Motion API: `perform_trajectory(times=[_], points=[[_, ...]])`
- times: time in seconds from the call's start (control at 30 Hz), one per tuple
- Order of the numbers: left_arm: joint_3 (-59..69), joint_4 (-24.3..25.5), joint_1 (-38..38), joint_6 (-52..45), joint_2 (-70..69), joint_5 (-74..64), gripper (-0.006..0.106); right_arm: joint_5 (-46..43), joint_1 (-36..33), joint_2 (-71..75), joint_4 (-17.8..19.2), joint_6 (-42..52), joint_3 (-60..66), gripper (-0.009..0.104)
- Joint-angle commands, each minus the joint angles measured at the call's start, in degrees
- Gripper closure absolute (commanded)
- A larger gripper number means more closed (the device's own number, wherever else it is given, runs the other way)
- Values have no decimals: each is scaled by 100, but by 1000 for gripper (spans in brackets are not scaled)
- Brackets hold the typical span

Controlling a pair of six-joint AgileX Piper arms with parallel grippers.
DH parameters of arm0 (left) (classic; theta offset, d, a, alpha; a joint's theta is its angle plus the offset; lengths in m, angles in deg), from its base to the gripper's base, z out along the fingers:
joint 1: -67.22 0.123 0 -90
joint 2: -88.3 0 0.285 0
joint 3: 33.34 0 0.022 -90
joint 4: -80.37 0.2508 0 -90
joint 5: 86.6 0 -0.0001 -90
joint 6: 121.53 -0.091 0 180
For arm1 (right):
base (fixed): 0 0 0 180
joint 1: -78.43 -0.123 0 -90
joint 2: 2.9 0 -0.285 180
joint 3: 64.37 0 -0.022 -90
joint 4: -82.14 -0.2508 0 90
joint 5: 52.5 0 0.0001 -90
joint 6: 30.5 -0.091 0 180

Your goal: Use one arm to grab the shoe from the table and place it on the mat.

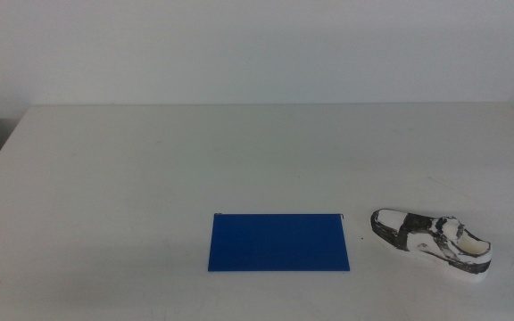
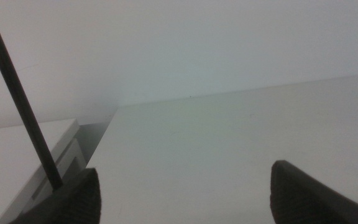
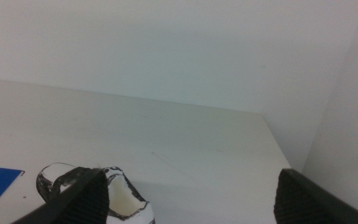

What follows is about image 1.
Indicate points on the blue rectangular mat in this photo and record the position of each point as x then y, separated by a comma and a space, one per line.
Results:
257, 245

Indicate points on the white and black shoe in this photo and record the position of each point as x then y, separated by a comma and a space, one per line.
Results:
417, 241

